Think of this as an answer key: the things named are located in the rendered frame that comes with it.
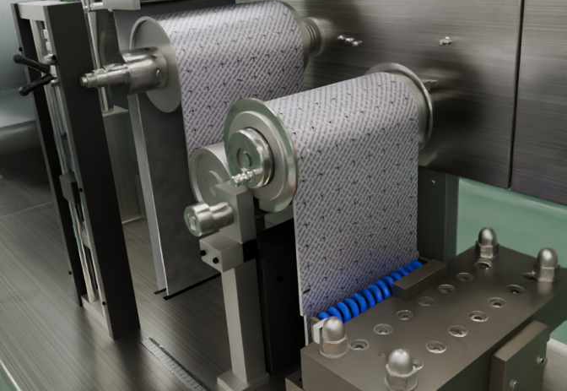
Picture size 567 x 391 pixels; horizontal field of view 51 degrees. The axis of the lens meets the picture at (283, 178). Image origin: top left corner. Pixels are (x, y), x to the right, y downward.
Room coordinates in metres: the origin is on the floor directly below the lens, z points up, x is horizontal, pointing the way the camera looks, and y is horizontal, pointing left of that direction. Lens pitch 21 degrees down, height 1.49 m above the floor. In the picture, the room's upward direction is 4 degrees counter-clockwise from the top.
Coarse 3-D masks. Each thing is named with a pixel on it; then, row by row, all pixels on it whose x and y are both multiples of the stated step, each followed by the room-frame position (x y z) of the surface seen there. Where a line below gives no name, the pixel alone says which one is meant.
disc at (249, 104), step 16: (240, 112) 0.73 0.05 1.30; (256, 112) 0.71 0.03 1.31; (272, 112) 0.68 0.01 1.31; (224, 128) 0.77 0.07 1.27; (224, 144) 0.77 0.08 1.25; (288, 144) 0.66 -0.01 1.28; (288, 160) 0.67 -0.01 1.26; (288, 176) 0.67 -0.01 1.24; (288, 192) 0.67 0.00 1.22; (272, 208) 0.70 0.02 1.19
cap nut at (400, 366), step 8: (392, 352) 0.54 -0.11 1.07; (400, 352) 0.54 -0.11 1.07; (408, 352) 0.54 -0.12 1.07; (392, 360) 0.54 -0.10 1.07; (400, 360) 0.53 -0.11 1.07; (408, 360) 0.53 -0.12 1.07; (392, 368) 0.53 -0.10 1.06; (400, 368) 0.53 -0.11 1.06; (408, 368) 0.53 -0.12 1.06; (392, 376) 0.53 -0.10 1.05; (400, 376) 0.53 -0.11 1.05; (408, 376) 0.53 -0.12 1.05; (392, 384) 0.53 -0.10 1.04; (400, 384) 0.53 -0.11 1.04; (408, 384) 0.53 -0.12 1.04; (416, 384) 0.53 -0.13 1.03
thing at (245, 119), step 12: (240, 120) 0.73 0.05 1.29; (252, 120) 0.71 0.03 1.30; (264, 120) 0.69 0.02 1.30; (420, 120) 0.83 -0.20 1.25; (264, 132) 0.69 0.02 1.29; (276, 144) 0.68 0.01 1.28; (276, 156) 0.68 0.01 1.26; (276, 168) 0.68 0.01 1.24; (276, 180) 0.68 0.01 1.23; (252, 192) 0.72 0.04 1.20; (264, 192) 0.70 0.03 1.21; (276, 192) 0.68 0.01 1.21
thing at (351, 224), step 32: (384, 160) 0.77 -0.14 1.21; (416, 160) 0.81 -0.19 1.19; (320, 192) 0.69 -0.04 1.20; (352, 192) 0.73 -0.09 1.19; (384, 192) 0.77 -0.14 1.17; (416, 192) 0.81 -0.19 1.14; (320, 224) 0.69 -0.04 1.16; (352, 224) 0.73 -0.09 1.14; (384, 224) 0.77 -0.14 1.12; (416, 224) 0.81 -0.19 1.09; (320, 256) 0.69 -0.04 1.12; (352, 256) 0.73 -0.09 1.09; (384, 256) 0.77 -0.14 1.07; (320, 288) 0.69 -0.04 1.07; (352, 288) 0.73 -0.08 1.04
